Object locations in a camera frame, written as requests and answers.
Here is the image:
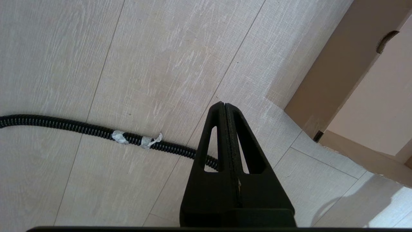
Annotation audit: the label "black corrugated conduit, two tapes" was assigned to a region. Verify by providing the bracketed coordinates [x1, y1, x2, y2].
[0, 114, 220, 170]

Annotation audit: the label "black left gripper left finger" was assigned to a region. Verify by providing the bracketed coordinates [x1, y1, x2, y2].
[180, 102, 242, 227]

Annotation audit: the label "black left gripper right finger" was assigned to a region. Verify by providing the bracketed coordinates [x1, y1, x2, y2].
[225, 103, 296, 227]

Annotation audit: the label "brown cardboard shoe box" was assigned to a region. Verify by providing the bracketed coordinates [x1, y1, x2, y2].
[285, 0, 412, 189]

